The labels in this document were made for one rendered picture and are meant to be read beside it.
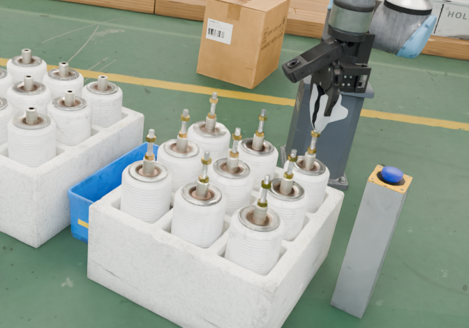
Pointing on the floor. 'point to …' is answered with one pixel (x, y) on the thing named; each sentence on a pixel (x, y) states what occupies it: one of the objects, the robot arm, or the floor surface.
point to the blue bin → (100, 188)
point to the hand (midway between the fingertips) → (314, 125)
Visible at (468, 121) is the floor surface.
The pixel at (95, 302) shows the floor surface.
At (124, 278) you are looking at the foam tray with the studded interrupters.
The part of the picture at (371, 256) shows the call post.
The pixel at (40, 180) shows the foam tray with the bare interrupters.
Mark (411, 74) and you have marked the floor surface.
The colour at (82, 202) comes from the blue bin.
